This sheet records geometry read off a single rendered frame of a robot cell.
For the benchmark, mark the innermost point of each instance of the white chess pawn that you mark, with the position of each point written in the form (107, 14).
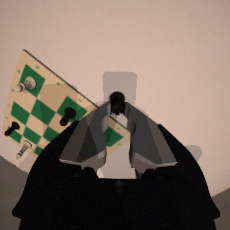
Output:
(30, 82)

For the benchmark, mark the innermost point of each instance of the green and cream chessboard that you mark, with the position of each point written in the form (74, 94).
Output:
(39, 110)

